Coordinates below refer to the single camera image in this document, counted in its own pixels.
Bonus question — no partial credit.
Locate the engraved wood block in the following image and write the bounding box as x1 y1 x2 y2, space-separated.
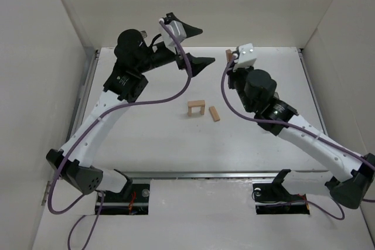
226 49 233 63

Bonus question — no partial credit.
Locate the plain wood block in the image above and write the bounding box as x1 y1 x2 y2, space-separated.
187 100 206 108

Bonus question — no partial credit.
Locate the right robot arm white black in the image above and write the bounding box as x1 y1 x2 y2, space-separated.
223 66 374 209

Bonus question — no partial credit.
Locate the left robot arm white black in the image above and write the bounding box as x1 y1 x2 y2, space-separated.
46 13 215 197

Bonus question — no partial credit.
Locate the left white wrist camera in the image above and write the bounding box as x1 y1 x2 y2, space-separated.
159 15 187 54

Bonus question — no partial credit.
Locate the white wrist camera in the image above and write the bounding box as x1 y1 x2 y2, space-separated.
233 43 257 71
159 15 187 54

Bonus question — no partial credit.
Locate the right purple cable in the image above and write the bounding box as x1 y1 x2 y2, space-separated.
221 52 375 221

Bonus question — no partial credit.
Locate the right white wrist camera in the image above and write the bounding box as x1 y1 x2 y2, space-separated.
233 43 257 71

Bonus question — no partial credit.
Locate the aluminium table frame rail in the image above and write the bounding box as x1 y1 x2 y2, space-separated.
60 47 342 180

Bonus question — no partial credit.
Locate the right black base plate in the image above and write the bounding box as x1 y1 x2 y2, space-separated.
251 182 310 215

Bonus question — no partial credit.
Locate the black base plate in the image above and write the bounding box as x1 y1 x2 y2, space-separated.
251 182 310 215
94 180 150 215

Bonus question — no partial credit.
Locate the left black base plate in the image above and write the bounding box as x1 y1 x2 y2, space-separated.
94 180 150 215

